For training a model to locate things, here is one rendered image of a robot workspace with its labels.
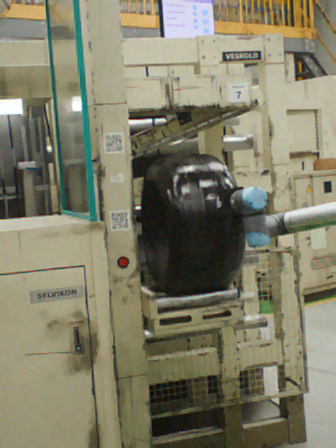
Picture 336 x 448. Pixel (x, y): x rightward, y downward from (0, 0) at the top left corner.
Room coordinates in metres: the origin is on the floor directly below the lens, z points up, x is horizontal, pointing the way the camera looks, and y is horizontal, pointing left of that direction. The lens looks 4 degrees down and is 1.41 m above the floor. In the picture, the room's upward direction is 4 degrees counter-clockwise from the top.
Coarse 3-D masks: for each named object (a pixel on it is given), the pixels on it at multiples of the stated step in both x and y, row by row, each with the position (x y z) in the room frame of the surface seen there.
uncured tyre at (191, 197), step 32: (160, 160) 2.93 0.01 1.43; (192, 160) 2.89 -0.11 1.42; (160, 192) 2.83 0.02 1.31; (192, 192) 2.75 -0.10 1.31; (160, 224) 3.23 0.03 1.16; (192, 224) 2.71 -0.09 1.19; (224, 224) 2.74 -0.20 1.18; (160, 256) 3.19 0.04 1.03; (192, 256) 2.72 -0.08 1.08; (224, 256) 2.76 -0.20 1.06; (160, 288) 2.96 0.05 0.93; (192, 288) 2.82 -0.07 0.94; (224, 288) 2.89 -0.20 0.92
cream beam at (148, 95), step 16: (128, 80) 3.12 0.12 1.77; (144, 80) 3.14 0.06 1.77; (160, 80) 3.15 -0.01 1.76; (176, 80) 3.17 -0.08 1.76; (192, 80) 3.19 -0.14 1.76; (208, 80) 3.21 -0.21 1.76; (224, 80) 3.23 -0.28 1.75; (240, 80) 3.25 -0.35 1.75; (128, 96) 3.12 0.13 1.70; (144, 96) 3.14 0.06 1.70; (160, 96) 3.15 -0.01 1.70; (176, 96) 3.17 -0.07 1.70; (192, 96) 3.19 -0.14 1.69; (208, 96) 3.21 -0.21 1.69; (224, 96) 3.23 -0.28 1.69; (128, 112) 3.12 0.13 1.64; (144, 112) 3.16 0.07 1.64; (160, 112) 3.23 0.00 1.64
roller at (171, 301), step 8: (232, 288) 2.88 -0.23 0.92; (168, 296) 2.81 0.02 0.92; (176, 296) 2.82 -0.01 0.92; (184, 296) 2.82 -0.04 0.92; (192, 296) 2.83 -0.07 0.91; (200, 296) 2.83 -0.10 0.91; (208, 296) 2.84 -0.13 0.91; (216, 296) 2.85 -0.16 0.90; (224, 296) 2.86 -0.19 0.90; (232, 296) 2.87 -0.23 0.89; (160, 304) 2.79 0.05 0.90; (168, 304) 2.80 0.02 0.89; (176, 304) 2.81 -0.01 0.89; (184, 304) 2.82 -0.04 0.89; (192, 304) 2.83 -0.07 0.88
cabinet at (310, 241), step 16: (304, 176) 7.23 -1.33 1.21; (320, 176) 7.40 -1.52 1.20; (304, 192) 7.21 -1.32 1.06; (320, 192) 7.35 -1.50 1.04; (304, 240) 7.19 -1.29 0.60; (320, 240) 7.33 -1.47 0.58; (304, 256) 7.18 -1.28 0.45; (320, 256) 7.32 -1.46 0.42; (256, 272) 7.53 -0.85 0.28; (304, 272) 7.17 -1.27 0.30; (320, 272) 7.31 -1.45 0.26; (304, 288) 7.16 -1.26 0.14; (320, 288) 7.31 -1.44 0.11
